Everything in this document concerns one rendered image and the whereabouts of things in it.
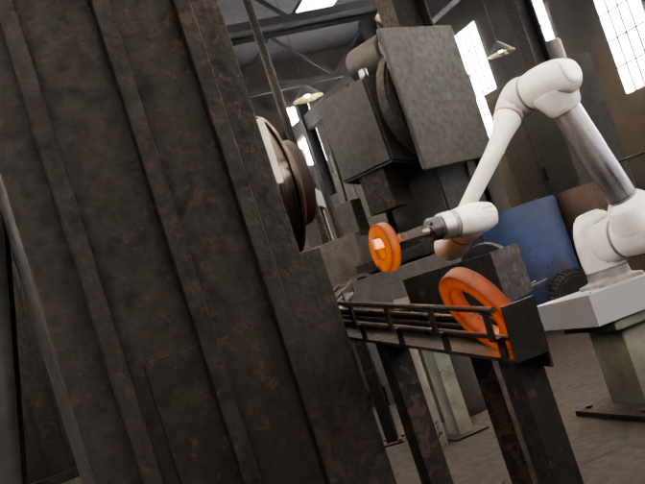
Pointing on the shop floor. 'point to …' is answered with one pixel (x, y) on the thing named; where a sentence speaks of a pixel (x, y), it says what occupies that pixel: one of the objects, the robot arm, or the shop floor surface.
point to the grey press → (405, 132)
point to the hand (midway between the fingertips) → (383, 242)
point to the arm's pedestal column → (620, 374)
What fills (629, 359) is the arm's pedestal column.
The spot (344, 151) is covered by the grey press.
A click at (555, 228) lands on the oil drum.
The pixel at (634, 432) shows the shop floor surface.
